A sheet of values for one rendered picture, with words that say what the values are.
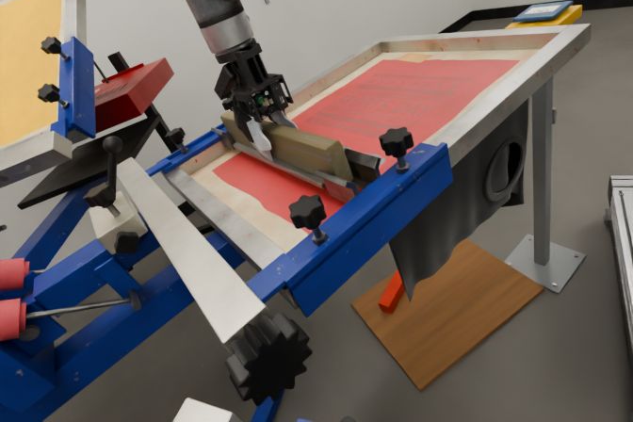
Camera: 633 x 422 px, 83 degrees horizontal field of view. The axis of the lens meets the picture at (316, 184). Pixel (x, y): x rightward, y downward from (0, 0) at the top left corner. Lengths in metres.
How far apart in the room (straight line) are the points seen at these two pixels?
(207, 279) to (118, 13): 2.32
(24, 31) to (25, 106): 0.32
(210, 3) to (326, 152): 0.27
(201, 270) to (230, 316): 0.09
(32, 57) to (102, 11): 1.30
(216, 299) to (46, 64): 1.03
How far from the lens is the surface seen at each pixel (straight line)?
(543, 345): 1.50
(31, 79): 1.31
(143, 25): 2.66
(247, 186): 0.74
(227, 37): 0.59
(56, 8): 1.48
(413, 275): 0.79
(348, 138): 0.75
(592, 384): 1.46
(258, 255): 0.50
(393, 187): 0.48
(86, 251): 0.67
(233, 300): 0.39
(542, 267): 1.69
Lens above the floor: 1.29
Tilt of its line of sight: 32 degrees down
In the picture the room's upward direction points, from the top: 23 degrees counter-clockwise
